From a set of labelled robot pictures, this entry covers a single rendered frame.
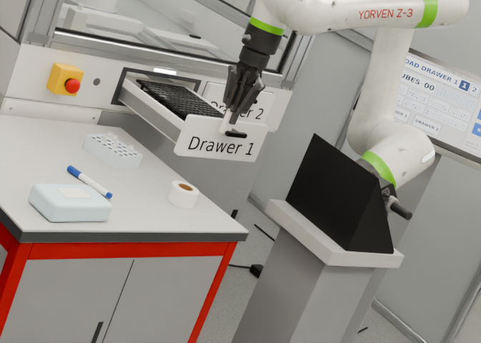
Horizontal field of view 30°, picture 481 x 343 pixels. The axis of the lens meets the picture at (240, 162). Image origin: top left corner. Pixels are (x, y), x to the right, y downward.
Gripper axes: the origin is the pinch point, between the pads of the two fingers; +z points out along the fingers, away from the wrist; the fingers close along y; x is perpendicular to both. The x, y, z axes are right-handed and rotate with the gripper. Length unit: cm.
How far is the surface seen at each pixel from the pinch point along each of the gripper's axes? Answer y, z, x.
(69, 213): 24, 15, -58
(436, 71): -13, -23, 99
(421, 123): -3, -7, 89
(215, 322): -38, 93, 73
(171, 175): -1.7, 17.1, -10.5
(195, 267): 25.3, 27.6, -18.4
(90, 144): -12.4, 15.0, -30.0
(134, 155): -5.0, 13.6, -21.9
